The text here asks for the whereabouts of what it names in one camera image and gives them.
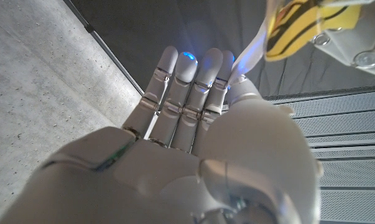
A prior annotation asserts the white release liner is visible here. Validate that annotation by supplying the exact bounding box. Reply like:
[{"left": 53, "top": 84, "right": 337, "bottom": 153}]
[{"left": 226, "top": 0, "right": 287, "bottom": 86}]

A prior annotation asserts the black backdrop stand pole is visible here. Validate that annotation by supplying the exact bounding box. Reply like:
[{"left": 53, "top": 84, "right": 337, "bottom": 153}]
[{"left": 62, "top": 0, "right": 146, "bottom": 96}]

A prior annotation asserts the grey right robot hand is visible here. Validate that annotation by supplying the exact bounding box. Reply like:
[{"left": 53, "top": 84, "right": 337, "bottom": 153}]
[{"left": 0, "top": 45, "right": 325, "bottom": 224}]

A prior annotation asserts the yellow new driver bumper sticker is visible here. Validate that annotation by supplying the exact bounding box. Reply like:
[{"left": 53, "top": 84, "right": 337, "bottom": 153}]
[{"left": 264, "top": 0, "right": 362, "bottom": 62}]

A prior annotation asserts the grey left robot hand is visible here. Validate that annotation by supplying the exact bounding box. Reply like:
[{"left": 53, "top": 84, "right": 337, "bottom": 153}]
[{"left": 311, "top": 0, "right": 375, "bottom": 79}]

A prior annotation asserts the black backdrop curtain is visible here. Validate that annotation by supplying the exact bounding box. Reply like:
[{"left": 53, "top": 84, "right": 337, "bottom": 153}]
[{"left": 62, "top": 0, "right": 375, "bottom": 97}]

